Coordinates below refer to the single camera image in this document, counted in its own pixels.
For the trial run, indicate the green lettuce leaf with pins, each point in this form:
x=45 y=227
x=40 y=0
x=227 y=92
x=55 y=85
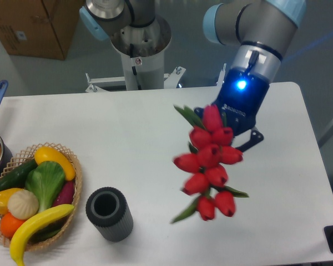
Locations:
x=45 y=182

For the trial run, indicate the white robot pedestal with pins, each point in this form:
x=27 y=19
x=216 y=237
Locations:
x=142 y=55

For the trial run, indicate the yellow banana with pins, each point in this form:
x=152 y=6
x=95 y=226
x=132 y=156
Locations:
x=31 y=226

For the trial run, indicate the dark grey ribbed vase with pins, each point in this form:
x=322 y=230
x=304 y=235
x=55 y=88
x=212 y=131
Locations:
x=107 y=209

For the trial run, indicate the purple sweet potato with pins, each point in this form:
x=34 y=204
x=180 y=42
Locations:
x=66 y=194

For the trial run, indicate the yellow bell pepper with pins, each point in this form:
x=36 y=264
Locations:
x=1 y=200

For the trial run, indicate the white steamed bun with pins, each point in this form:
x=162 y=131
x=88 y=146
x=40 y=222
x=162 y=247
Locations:
x=23 y=204

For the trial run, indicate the brown cardboard box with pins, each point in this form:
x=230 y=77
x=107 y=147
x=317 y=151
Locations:
x=42 y=29

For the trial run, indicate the yellow squash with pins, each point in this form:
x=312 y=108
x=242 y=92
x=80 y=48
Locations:
x=45 y=153

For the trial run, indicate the orange fruit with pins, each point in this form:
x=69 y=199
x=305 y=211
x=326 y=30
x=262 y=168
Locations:
x=9 y=225

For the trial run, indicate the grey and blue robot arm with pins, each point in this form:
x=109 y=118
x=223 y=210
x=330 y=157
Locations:
x=263 y=30

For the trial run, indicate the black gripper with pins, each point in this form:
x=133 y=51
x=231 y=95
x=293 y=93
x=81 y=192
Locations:
x=240 y=97

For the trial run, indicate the red tulip bouquet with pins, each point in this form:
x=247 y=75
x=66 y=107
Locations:
x=210 y=150

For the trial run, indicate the green cucumber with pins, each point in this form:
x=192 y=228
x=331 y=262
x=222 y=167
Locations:
x=16 y=178

